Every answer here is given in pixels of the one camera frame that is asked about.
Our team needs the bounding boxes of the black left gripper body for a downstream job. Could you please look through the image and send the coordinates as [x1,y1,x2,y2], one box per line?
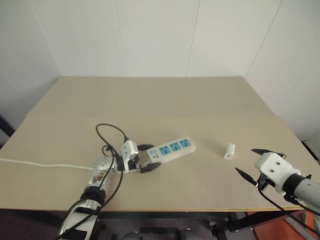
[126,153,143,174]

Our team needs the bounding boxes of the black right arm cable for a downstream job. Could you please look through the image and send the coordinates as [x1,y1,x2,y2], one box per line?
[257,184,320,235]

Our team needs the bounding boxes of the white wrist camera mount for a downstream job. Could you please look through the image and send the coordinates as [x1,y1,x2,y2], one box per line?
[254,152,302,194]
[120,140,139,161]

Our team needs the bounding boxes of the orange object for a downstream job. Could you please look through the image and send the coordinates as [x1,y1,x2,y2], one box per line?
[251,210,320,240]

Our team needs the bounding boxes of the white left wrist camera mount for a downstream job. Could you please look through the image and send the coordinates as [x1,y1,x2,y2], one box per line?
[120,140,139,161]

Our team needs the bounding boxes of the white power strip cord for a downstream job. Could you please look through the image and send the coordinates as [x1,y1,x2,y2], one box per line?
[0,157,94,171]

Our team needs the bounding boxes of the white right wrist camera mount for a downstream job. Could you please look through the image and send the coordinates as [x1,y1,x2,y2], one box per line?
[254,152,302,194]

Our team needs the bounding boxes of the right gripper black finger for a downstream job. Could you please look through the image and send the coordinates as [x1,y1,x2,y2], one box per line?
[234,167,259,187]
[250,148,286,158]

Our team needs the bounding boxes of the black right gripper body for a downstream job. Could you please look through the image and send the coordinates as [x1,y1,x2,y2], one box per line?
[254,172,271,192]

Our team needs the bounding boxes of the black slanted bar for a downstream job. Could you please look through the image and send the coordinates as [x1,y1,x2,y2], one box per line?
[0,114,16,138]

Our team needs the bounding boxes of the white charger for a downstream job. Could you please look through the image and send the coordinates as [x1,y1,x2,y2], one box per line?
[223,142,237,161]

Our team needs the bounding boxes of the black metal table frame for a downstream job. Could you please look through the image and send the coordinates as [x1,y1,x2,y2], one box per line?
[226,211,302,233]

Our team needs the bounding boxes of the white power strip blue sockets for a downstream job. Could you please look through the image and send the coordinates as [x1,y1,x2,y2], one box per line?
[139,136,197,168]

